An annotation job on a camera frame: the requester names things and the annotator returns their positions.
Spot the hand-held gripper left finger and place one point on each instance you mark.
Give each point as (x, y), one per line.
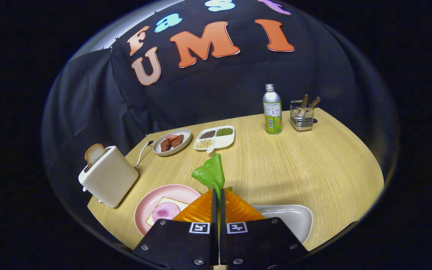
(178, 243)

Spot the grey round plate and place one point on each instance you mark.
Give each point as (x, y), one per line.
(184, 146)

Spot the pink ham slice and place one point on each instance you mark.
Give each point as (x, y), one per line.
(165, 212)

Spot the black backdrop cloth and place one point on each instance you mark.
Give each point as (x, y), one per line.
(208, 93)

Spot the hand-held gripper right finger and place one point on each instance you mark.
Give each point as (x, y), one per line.
(261, 243)

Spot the white toaster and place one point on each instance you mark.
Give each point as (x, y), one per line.
(111, 180)

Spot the brown-crust bread slice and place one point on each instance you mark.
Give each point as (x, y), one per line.
(94, 153)

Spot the brown stick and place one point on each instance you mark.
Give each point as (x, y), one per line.
(304, 100)
(314, 102)

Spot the green lettuce leaf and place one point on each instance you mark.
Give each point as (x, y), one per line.
(211, 174)

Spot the flat toast slice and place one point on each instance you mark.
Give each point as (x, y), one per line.
(171, 200)

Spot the pile of yellow beans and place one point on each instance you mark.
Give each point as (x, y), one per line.
(204, 144)

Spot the pink round plate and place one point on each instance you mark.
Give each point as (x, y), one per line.
(144, 210)

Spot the pile of dark beans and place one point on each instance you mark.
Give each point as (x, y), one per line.
(207, 134)

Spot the white divided bean dish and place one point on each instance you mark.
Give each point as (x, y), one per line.
(223, 141)

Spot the red sausage slice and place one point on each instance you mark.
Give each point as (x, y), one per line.
(171, 137)

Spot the silver green drink bottle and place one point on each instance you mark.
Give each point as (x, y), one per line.
(272, 116)

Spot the pile of green beans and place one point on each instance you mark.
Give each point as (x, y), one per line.
(224, 132)

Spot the brown meat piece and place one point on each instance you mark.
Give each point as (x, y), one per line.
(177, 141)
(165, 145)

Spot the white empty oblong dish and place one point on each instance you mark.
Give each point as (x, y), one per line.
(291, 221)

